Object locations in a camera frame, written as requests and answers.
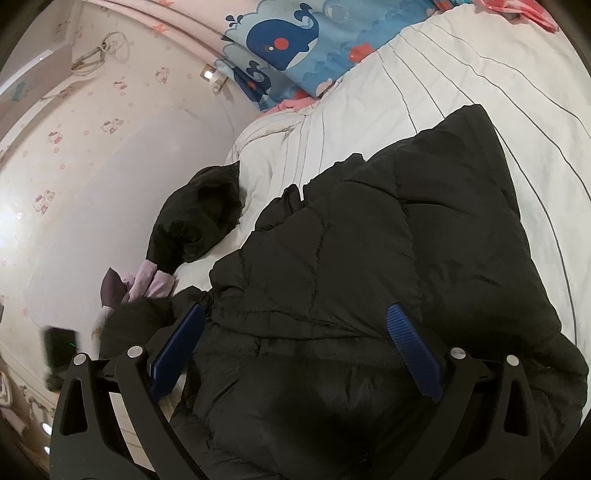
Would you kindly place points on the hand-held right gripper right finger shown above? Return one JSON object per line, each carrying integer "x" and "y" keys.
{"x": 413, "y": 350}

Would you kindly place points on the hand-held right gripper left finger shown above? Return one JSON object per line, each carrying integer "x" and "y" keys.
{"x": 179, "y": 348}

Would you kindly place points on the black puffer jacket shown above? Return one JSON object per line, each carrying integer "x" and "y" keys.
{"x": 351, "y": 258}

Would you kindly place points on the dark purple cloth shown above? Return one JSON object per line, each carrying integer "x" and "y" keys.
{"x": 114, "y": 286}

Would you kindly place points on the black garment with lilac cuffs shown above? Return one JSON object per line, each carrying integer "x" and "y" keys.
{"x": 198, "y": 217}

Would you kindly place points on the blue whale print blanket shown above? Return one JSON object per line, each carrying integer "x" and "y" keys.
{"x": 286, "y": 44}

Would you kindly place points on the pink patterned cloth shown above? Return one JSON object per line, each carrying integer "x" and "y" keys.
{"x": 531, "y": 11}

